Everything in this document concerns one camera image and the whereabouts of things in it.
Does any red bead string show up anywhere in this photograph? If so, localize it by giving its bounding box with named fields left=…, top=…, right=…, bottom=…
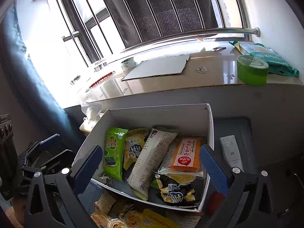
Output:
left=89, top=70, right=116, bottom=89

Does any blue curtain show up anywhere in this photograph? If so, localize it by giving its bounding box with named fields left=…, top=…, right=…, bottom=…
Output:
left=1, top=2, right=86, bottom=152

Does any grey cardboard sheet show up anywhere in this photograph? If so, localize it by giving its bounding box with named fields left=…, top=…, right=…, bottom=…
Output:
left=122, top=54, right=190, bottom=81

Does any green wipes pack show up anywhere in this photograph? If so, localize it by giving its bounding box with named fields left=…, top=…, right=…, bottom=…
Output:
left=229, top=41, right=299, bottom=78

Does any white remote control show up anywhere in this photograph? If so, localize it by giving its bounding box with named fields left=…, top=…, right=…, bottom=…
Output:
left=219, top=135, right=244, bottom=171

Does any yellow green small pack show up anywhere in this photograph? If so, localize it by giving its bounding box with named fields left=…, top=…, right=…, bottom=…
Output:
left=142, top=209, right=179, bottom=228

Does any white long snack pack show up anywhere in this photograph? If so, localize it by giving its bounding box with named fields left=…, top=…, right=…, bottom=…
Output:
left=127, top=127, right=178, bottom=201

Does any tissue paper pack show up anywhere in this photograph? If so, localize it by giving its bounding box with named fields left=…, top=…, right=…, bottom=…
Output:
left=79, top=102, right=103, bottom=136

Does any green round tin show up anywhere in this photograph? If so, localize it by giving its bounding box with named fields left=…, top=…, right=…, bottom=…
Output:
left=237, top=55, right=269, bottom=86

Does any steel window rail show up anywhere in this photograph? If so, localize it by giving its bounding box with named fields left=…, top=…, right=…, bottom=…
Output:
left=123, top=27, right=261, bottom=52

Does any yellow green chip bag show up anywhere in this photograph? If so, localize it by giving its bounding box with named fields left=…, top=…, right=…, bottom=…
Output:
left=123, top=127, right=149, bottom=170

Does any dark hanging towel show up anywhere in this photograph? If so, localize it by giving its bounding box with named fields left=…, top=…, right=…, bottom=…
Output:
left=104, top=0, right=218, bottom=48

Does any white cardboard storage box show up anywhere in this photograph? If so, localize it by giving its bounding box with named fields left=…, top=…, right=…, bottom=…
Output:
left=75, top=104, right=214, bottom=213

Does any orange cheese snack pack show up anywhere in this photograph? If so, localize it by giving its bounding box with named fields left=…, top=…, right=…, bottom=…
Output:
left=158, top=137, right=206, bottom=178

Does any jelly cup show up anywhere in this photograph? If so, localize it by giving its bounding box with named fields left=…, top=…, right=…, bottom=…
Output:
left=108, top=218, right=126, bottom=228
left=124, top=211, right=144, bottom=228

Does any red oval case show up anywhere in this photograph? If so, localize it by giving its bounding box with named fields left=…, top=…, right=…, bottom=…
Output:
left=206, top=191, right=225, bottom=216

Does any beige small cake pack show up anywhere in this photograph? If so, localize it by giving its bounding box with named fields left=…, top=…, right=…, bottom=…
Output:
left=93, top=190, right=116, bottom=214

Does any green seaweed snack pack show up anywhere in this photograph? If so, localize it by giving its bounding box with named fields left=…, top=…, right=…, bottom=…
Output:
left=103, top=127, right=128, bottom=181

